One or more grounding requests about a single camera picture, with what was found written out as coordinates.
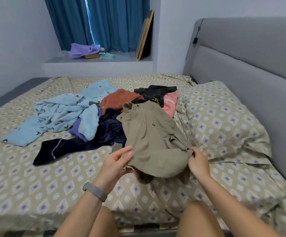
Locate person's right hand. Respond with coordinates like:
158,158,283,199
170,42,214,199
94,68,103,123
187,146,212,181

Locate person's left hand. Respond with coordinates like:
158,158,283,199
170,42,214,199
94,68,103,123
93,145,135,195

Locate navy velvet garment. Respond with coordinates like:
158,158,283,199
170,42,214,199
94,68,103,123
32,107,129,167

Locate olive green trousers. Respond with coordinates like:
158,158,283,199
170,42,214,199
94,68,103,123
112,100,194,185

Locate light blue fleece garment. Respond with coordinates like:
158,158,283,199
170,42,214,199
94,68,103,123
77,103,101,142

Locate purple-blue garment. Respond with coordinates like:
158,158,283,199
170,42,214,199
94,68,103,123
68,106,103,143

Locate pink shirt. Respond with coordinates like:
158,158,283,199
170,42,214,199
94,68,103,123
161,90,180,119

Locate rust brown garment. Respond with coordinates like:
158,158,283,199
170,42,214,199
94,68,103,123
99,88,147,116

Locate light blue fleece pajama pants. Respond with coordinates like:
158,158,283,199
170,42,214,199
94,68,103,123
0,79,118,147

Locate bed with patterned beige sheet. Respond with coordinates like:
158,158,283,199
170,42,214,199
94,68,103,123
0,17,286,237

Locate black garment yellow print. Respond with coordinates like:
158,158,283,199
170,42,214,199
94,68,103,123
132,84,179,108

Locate person's right forearm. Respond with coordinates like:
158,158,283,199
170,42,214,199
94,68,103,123
199,171,282,237

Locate person's left forearm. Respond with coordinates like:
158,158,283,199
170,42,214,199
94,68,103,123
53,191,105,237

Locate person's left leg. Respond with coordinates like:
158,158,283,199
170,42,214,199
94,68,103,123
88,205,120,237

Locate grey band wristwatch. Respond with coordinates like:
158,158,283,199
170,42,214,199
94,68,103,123
82,181,109,203

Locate patterned beige pillow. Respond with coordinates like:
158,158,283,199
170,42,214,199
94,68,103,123
175,80,273,166

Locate teal small item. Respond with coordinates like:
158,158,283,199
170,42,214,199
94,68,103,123
98,52,116,61

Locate grey upholstered headboard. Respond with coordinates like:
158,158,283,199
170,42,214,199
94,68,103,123
183,16,286,194

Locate purple cloth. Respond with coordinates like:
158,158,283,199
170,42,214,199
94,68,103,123
68,43,102,60

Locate leaning wooden picture frames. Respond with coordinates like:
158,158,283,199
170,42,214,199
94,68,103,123
135,9,155,62

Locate blue curtain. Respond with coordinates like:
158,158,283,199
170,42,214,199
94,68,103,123
43,0,151,53

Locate black cable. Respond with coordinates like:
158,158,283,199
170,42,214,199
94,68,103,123
192,19,204,45

